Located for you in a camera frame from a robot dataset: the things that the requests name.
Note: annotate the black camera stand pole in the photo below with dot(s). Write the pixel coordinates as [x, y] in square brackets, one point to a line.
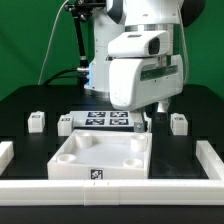
[81, 11]

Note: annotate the white square table top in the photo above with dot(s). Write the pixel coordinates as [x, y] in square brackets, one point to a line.
[102, 155]

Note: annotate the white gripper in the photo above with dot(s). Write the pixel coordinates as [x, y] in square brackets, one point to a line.
[135, 83]

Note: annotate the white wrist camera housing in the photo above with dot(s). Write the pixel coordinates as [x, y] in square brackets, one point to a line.
[140, 44]

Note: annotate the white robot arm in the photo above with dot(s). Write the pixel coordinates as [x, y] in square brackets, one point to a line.
[119, 16]

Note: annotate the white base tag plate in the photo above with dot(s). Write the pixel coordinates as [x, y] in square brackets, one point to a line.
[102, 118]

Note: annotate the white U-shaped obstacle fence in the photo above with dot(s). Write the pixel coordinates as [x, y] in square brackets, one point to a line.
[123, 192]

